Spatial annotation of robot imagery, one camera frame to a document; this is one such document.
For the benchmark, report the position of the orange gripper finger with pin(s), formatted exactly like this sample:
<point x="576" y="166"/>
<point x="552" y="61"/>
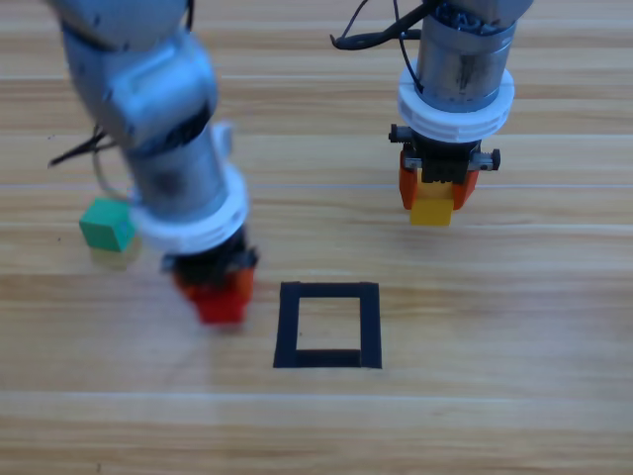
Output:
<point x="245" y="289"/>
<point x="184" y="291"/>
<point x="409" y="190"/>
<point x="465" y="195"/>

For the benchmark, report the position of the green cube block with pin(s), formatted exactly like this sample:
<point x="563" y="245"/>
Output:
<point x="101" y="227"/>

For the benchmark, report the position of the red cube block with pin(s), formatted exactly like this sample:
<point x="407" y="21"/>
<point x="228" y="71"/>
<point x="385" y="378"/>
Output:
<point x="217" y="307"/>

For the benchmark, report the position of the yellow cube block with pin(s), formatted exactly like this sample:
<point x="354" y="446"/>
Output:
<point x="431" y="213"/>

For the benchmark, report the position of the black tape square outline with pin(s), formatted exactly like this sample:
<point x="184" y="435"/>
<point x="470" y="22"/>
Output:
<point x="289" y="326"/>

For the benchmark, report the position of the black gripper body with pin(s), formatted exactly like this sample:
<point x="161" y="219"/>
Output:
<point x="445" y="163"/>
<point x="212" y="267"/>

